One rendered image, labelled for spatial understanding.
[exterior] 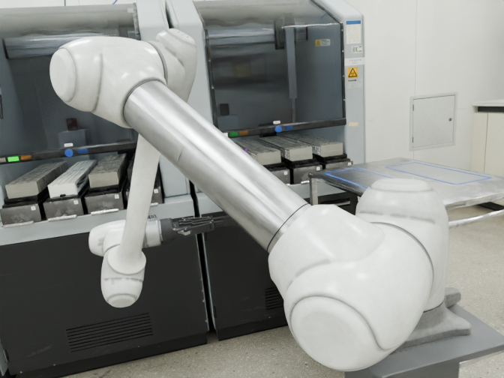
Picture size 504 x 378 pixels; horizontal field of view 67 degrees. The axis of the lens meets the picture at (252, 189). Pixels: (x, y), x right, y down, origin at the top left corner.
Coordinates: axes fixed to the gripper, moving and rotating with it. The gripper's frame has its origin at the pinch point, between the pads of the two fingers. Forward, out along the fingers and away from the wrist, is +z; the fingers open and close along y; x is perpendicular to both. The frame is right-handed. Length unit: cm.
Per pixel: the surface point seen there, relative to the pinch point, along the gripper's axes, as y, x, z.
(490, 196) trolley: -36, -7, 69
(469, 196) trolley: -34, -8, 63
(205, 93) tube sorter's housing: 46, -41, 4
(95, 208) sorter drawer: 37, -1, -45
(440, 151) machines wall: 157, 22, 212
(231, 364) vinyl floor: 25, 75, 0
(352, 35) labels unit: 46, -61, 72
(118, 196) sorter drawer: 37, -4, -36
